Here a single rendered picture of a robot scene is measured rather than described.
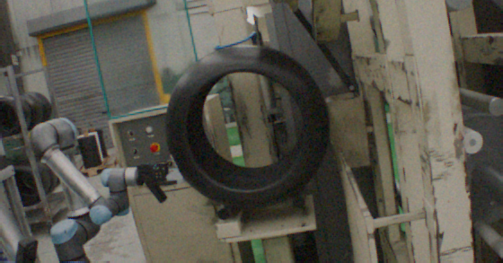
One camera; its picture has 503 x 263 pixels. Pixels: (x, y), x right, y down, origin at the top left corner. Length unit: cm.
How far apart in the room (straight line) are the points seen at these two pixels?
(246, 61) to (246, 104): 44
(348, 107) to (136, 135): 117
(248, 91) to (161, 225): 98
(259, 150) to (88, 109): 963
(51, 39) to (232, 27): 994
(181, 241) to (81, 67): 919
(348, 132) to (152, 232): 125
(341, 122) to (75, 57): 998
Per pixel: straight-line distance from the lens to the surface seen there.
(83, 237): 194
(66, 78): 1157
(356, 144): 191
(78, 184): 178
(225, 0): 196
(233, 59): 155
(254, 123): 196
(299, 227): 168
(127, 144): 251
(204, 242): 252
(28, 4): 1205
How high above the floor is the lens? 144
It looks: 8 degrees down
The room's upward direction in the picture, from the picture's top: 12 degrees counter-clockwise
